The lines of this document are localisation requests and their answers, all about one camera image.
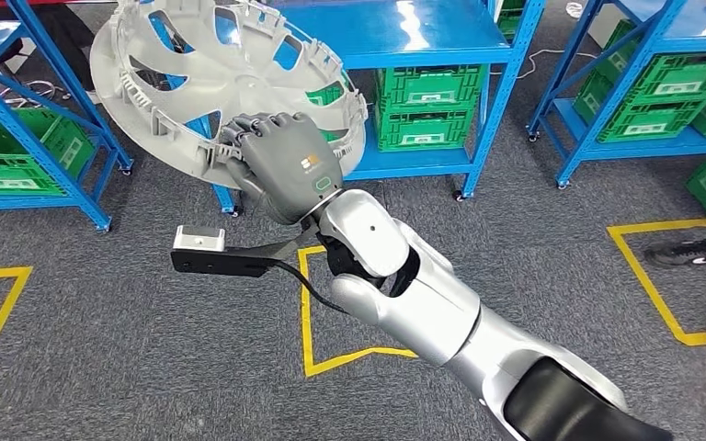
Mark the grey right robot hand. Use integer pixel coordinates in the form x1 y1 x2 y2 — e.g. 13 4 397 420
219 111 346 226

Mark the silver plastic wheel hubcap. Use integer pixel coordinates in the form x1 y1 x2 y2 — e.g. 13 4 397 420
89 0 370 191

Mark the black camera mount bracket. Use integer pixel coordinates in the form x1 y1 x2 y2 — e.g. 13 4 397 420
170 223 322 278

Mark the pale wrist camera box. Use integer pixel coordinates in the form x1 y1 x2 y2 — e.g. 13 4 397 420
173 225 227 253

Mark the black camera cable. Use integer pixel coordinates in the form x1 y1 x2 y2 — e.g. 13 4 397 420
272 260 349 315

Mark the white floor cable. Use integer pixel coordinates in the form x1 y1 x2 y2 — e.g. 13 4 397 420
491 47 599 82

